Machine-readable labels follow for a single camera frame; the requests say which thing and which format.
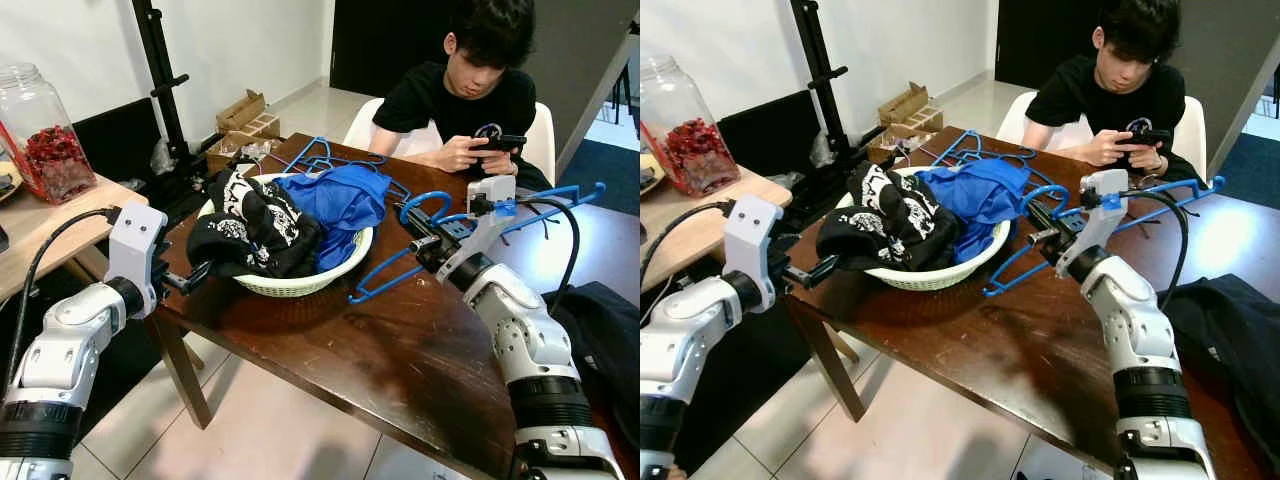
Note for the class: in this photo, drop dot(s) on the black smartphone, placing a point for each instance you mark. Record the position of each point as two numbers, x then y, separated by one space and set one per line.
500 142
1145 136

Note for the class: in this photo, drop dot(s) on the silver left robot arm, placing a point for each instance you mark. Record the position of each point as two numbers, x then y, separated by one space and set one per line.
70 340
690 340

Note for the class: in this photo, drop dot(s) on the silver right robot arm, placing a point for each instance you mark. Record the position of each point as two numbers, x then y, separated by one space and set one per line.
525 330
1130 320

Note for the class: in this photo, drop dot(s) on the person's right hand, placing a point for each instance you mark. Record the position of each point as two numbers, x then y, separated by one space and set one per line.
465 155
1110 150

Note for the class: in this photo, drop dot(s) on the person's left hand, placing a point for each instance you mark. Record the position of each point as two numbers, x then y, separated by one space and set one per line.
511 155
1157 154

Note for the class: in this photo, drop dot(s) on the black white-print garment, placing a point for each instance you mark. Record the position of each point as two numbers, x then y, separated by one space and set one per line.
880 240
250 250

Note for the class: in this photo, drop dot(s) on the blue garment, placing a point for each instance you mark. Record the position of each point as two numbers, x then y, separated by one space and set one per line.
975 195
335 205

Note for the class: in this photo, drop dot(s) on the dark wooden table leg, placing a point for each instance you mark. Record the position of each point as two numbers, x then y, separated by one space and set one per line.
830 370
185 370

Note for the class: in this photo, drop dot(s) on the white woven basket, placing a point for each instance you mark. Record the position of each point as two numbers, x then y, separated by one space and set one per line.
940 277
300 280

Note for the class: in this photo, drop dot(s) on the light wooden side table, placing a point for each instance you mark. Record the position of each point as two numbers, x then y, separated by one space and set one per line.
40 225
700 215

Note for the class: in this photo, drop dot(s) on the person in black t-shirt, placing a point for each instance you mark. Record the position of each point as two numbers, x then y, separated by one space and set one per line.
1095 95
450 100

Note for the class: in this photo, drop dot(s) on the small cardboard box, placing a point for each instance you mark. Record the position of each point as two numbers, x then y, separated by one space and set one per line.
225 155
885 148

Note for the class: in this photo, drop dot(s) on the white chair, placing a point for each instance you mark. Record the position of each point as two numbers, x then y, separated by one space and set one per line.
541 140
1192 135

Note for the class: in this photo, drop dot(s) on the glass jar with red contents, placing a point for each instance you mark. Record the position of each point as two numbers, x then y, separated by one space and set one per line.
700 160
55 165

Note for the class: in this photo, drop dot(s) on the black flat panel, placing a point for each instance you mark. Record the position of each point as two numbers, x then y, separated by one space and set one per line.
765 130
120 135

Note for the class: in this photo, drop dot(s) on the dark blue rug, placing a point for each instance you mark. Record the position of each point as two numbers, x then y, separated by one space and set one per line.
1250 165
600 175

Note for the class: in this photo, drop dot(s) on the dark brown door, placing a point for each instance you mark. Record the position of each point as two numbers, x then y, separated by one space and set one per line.
1040 40
380 40

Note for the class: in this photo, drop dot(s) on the open cardboard box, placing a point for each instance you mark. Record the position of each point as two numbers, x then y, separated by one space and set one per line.
908 102
245 108

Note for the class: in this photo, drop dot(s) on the black pole stand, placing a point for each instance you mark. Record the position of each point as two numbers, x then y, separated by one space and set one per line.
815 70
160 80

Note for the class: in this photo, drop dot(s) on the grey door panel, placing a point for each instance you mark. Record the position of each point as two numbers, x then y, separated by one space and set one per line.
1240 60
590 60

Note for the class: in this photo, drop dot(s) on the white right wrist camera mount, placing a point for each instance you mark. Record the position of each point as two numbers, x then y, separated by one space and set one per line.
1095 230
480 235

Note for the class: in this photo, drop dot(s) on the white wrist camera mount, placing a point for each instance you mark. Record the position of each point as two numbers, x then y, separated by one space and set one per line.
480 235
750 240
135 250
1095 230

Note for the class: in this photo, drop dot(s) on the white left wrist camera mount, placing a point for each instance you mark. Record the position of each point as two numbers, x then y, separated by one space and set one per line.
135 250
750 240

